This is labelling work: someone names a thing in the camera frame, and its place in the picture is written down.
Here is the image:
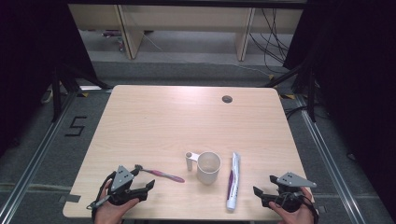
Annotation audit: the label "aluminium floor rail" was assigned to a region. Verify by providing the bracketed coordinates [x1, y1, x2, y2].
[293, 94, 367, 224]
[0, 91, 78, 220]

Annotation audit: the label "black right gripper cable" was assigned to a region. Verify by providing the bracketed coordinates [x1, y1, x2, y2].
[281, 191, 320, 224]

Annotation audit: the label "white cup with toothbrush holder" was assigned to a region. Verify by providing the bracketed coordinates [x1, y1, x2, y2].
[185, 150, 222, 186]

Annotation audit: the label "grey cable plug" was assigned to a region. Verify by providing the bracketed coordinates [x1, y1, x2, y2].
[86, 195, 111, 210]

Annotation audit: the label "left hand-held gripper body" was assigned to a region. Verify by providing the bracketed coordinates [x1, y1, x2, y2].
[106, 165, 148, 206]

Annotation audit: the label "person's right hand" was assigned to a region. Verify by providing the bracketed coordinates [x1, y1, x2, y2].
[268, 186, 316, 224]

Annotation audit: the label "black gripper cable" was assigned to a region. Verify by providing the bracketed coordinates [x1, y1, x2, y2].
[91, 170, 117, 222]
[281, 191, 320, 224]

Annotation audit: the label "black metal stand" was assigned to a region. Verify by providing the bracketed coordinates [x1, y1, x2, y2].
[50, 62, 111, 123]
[262, 60, 318, 123]

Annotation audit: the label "hanging black cables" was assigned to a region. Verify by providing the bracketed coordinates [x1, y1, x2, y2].
[248, 8, 292, 75]

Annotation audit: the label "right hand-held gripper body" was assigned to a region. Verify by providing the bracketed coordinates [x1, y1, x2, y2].
[262, 172, 318, 214]

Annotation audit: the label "person's left hand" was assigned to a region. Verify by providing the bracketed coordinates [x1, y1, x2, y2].
[93, 180, 140, 224]

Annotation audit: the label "pink toothbrush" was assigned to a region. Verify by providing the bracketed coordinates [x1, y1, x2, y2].
[134, 163, 186, 184]

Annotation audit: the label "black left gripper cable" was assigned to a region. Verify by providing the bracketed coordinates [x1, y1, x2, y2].
[91, 170, 117, 222]

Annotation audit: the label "white and purple toothpaste tube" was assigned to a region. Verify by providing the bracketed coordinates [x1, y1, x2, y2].
[225, 151, 241, 212]

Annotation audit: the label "black curtain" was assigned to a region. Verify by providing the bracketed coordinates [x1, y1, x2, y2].
[283, 0, 396, 216]
[0, 0, 98, 157]

